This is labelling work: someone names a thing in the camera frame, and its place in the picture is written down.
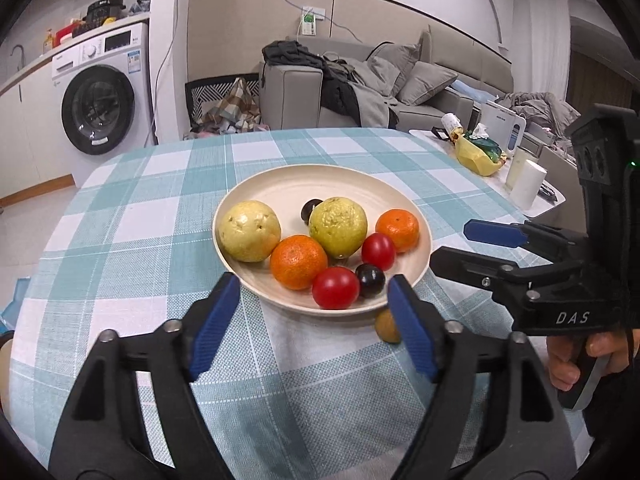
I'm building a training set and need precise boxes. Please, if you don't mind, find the cream round plate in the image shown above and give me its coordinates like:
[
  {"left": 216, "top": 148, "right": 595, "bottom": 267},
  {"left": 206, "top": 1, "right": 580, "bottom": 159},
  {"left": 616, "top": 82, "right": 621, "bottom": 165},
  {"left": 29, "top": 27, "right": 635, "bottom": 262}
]
[{"left": 212, "top": 164, "right": 432, "bottom": 317}]

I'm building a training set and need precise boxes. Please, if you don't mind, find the yellow bag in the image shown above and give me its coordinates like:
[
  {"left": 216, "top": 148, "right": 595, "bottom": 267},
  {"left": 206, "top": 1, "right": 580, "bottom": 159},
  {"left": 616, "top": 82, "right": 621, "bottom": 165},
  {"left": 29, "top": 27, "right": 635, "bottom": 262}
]
[{"left": 454, "top": 132, "right": 507, "bottom": 177}]

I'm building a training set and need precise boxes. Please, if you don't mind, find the white cup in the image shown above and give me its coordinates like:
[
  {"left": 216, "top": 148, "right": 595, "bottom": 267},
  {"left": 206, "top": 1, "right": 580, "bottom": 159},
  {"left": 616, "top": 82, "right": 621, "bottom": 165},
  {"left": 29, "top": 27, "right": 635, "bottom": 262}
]
[{"left": 505, "top": 146, "right": 532, "bottom": 191}]

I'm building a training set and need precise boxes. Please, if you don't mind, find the teal checked tablecloth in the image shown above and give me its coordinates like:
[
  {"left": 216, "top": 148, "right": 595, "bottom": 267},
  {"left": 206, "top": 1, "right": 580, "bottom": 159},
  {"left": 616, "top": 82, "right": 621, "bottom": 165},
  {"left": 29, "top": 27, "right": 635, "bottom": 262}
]
[{"left": 7, "top": 127, "right": 596, "bottom": 480}]

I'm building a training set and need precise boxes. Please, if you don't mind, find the white snack can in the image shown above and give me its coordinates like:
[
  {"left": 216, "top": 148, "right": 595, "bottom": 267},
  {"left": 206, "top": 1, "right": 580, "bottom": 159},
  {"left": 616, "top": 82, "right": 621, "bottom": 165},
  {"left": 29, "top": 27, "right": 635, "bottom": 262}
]
[{"left": 441, "top": 112, "right": 463, "bottom": 141}]

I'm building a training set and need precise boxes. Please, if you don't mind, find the grey garment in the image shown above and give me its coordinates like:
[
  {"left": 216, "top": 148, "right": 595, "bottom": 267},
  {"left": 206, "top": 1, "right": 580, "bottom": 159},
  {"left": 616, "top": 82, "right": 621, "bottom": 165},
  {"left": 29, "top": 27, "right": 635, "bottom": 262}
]
[{"left": 350, "top": 82, "right": 401, "bottom": 128}]

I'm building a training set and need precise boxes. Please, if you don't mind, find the plaid cloth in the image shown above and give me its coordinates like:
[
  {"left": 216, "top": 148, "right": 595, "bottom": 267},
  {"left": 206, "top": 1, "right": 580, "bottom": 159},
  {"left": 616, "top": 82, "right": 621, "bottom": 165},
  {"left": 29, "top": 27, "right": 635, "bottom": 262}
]
[{"left": 200, "top": 77, "right": 263, "bottom": 133}]

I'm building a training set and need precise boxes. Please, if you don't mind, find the white paper roll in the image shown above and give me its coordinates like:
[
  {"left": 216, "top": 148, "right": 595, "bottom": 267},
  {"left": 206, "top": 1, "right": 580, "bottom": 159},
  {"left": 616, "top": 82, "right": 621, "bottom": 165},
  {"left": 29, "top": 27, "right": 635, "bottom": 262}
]
[{"left": 510, "top": 160, "right": 548, "bottom": 209}]

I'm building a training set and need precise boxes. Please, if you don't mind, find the white kitchen counter cabinet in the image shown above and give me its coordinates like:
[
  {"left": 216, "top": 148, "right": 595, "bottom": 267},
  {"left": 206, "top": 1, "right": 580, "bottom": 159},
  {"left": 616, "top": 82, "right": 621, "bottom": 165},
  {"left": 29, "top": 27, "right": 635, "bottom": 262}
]
[{"left": 0, "top": 52, "right": 76, "bottom": 201}]

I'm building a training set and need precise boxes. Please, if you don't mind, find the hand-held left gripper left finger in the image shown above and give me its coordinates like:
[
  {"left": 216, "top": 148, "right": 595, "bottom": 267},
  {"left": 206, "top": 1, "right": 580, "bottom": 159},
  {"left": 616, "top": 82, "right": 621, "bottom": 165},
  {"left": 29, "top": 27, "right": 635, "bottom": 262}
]
[{"left": 47, "top": 271, "right": 242, "bottom": 480}]

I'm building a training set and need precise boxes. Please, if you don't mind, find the white wall charger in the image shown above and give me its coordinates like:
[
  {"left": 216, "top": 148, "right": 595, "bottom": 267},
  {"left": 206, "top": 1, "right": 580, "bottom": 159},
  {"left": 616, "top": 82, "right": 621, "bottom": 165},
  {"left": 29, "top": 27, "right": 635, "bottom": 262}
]
[{"left": 299, "top": 6, "right": 326, "bottom": 37}]

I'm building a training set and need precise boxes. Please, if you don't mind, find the grey sofa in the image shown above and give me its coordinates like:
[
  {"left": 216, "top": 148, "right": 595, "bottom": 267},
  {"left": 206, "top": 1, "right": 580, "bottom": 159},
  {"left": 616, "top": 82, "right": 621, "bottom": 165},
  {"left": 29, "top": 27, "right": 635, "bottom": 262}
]
[{"left": 259, "top": 30, "right": 516, "bottom": 133}]

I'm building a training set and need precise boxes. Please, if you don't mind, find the person's right hand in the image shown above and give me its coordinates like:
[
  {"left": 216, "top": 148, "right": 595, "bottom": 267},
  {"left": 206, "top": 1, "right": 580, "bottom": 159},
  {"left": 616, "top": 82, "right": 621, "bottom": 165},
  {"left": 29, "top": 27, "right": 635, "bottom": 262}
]
[{"left": 546, "top": 329, "right": 640, "bottom": 392}]

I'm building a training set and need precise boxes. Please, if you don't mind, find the dark clothes pile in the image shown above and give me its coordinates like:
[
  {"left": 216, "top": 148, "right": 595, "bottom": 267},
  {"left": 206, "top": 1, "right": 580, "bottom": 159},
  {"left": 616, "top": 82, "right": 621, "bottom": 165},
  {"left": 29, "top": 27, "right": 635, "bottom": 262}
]
[{"left": 262, "top": 40, "right": 361, "bottom": 126}]

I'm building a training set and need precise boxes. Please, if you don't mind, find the grey blanket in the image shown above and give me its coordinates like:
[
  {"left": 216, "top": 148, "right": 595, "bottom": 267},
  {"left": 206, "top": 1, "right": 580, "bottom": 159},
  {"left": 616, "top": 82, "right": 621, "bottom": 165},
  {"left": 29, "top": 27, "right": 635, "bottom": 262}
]
[{"left": 505, "top": 91, "right": 581, "bottom": 131}]

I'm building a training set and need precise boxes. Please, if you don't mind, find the black patterned laundry basket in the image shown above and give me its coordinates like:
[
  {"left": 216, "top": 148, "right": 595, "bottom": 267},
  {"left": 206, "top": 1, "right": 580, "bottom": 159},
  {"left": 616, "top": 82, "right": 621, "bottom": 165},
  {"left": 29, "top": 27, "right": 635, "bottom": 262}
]
[{"left": 185, "top": 75, "right": 263, "bottom": 136}]

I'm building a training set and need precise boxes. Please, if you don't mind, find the red container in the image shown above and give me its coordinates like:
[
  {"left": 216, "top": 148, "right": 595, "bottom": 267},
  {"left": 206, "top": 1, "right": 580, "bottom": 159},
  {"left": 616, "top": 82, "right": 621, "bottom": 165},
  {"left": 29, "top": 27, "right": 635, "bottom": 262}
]
[{"left": 54, "top": 22, "right": 83, "bottom": 46}]

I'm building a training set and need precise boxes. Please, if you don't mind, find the white tabletop appliance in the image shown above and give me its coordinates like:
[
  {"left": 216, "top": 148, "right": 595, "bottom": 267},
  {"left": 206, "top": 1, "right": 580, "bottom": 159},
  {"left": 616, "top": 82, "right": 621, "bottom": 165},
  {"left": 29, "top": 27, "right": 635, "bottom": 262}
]
[{"left": 480, "top": 100, "right": 528, "bottom": 153}]

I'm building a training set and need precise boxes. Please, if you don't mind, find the small yellow-brown fruit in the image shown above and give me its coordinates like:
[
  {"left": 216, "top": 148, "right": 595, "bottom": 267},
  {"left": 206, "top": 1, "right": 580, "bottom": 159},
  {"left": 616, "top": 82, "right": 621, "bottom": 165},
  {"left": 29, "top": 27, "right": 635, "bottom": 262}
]
[{"left": 375, "top": 308, "right": 402, "bottom": 345}]

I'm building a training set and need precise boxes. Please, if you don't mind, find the white washing machine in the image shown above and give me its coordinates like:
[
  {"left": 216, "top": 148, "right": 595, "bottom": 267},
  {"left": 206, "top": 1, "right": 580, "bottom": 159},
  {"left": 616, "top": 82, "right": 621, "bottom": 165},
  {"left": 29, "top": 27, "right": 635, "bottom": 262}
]
[{"left": 51, "top": 21, "right": 156, "bottom": 156}]

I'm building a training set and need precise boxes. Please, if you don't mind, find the white coffee table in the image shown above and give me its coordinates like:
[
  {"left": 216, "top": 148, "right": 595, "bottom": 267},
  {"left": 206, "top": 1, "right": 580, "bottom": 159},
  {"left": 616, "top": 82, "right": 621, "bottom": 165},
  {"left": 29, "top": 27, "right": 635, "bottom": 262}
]
[{"left": 409, "top": 127, "right": 568, "bottom": 218}]

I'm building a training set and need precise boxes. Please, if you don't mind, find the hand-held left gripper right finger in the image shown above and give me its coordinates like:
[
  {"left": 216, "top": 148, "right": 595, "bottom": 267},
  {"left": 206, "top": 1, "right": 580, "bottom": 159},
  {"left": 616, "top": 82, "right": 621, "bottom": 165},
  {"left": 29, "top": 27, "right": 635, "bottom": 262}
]
[{"left": 387, "top": 273, "right": 581, "bottom": 480}]

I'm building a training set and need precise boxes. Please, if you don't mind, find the grey cushion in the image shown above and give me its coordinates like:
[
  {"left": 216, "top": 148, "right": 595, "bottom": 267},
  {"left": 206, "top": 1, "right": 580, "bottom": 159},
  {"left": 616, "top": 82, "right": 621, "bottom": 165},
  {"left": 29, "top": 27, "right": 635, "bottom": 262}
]
[
  {"left": 397, "top": 61, "right": 458, "bottom": 107},
  {"left": 367, "top": 42, "right": 421, "bottom": 96}
]

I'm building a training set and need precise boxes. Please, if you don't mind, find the red tomato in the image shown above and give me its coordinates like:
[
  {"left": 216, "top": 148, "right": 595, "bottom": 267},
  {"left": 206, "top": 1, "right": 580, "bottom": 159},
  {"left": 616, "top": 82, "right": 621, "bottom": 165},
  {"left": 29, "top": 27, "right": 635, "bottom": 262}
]
[
  {"left": 312, "top": 266, "right": 361, "bottom": 310},
  {"left": 361, "top": 232, "right": 397, "bottom": 271}
]

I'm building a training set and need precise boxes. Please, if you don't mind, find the brown curtain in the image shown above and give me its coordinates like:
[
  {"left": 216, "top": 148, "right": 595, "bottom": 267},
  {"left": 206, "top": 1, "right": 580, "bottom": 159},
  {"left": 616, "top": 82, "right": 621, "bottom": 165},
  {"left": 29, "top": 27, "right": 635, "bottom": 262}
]
[{"left": 570, "top": 15, "right": 640, "bottom": 116}]

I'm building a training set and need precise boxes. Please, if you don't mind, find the person's right forearm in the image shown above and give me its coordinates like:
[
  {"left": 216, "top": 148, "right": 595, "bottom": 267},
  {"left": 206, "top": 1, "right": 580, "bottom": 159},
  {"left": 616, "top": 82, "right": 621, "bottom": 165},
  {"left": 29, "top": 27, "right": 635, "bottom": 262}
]
[{"left": 585, "top": 370, "right": 637, "bottom": 442}]

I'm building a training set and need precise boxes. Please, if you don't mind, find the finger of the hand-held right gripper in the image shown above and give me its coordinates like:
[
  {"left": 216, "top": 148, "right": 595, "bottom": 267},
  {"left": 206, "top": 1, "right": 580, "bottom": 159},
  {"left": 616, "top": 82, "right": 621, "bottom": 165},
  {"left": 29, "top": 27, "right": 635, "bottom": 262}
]
[
  {"left": 429, "top": 246, "right": 523, "bottom": 293},
  {"left": 463, "top": 219, "right": 591, "bottom": 263}
]

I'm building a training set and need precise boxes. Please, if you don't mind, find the hanging black cable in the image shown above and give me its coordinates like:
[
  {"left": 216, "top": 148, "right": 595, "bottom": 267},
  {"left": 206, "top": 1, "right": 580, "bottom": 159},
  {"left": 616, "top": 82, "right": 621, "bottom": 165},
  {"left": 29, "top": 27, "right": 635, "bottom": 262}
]
[{"left": 154, "top": 0, "right": 189, "bottom": 131}]

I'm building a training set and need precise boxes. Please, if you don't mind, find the yellow-green guava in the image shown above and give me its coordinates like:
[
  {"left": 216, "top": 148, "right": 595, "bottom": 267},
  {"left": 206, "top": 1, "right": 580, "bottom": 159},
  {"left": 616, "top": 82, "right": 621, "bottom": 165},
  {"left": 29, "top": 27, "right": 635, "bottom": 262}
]
[
  {"left": 218, "top": 200, "right": 282, "bottom": 263},
  {"left": 308, "top": 196, "right": 368, "bottom": 260}
]

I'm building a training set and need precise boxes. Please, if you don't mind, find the orange mandarin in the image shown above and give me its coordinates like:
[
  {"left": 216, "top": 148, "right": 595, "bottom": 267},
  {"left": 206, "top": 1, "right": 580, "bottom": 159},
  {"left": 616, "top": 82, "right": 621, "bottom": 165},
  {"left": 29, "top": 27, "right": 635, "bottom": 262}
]
[
  {"left": 375, "top": 208, "right": 420, "bottom": 254},
  {"left": 270, "top": 234, "right": 329, "bottom": 291}
]

